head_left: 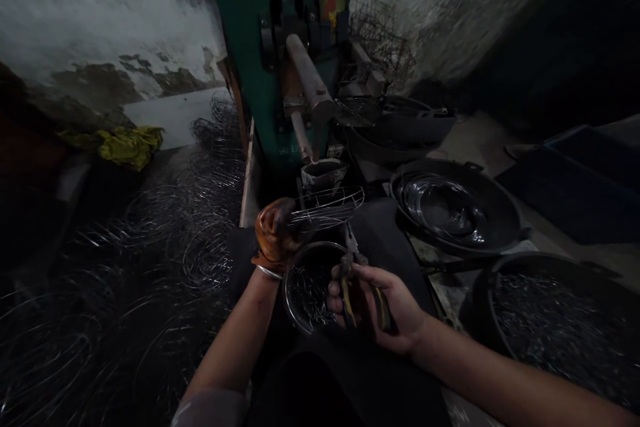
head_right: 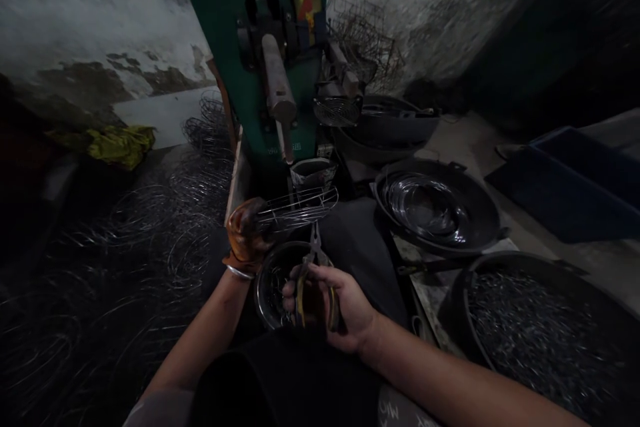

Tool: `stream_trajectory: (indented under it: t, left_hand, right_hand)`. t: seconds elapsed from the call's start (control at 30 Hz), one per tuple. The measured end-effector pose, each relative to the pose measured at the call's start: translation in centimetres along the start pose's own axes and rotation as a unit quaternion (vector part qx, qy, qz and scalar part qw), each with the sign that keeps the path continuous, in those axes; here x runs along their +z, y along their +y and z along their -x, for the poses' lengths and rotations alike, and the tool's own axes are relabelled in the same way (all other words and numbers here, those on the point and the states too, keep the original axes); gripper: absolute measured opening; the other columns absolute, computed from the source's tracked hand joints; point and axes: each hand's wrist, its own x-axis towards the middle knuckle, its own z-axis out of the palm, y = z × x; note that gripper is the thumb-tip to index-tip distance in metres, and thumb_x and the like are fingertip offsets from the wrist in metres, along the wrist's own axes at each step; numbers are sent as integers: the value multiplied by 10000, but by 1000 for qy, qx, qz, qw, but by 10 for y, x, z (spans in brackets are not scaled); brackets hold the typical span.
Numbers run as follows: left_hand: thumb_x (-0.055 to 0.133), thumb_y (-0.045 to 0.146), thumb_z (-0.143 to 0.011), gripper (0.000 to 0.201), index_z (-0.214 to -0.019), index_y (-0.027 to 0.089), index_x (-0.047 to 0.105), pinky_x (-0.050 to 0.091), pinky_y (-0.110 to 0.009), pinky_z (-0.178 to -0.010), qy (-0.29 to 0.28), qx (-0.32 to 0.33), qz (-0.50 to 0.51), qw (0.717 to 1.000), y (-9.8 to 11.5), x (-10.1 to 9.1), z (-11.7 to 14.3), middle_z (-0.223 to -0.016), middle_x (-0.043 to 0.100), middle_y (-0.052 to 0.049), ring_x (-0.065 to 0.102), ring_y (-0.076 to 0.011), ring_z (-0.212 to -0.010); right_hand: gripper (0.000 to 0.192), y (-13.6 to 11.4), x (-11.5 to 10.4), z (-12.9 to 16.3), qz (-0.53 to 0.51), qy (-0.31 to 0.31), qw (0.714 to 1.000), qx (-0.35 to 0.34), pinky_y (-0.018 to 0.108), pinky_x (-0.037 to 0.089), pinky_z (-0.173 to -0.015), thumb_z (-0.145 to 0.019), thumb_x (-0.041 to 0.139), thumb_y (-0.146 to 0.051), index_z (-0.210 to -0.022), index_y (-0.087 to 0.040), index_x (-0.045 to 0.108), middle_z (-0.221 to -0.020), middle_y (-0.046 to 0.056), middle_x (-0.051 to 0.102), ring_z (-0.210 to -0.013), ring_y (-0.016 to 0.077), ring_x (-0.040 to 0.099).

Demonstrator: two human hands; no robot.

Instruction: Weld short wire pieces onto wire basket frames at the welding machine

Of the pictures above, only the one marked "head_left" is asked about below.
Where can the person's left hand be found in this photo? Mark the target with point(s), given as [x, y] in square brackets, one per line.
[270, 237]

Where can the person's right hand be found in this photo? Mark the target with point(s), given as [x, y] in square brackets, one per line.
[384, 303]

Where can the person's left fingers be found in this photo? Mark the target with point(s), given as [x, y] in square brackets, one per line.
[285, 219]

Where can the black basin with round grille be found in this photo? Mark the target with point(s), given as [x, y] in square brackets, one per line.
[400, 129]

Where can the green spot welding machine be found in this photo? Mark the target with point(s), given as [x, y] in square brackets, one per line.
[285, 56]

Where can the yellow cloth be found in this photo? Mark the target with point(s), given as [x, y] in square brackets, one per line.
[125, 144]

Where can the dark blue crate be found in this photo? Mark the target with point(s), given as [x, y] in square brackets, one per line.
[575, 172]

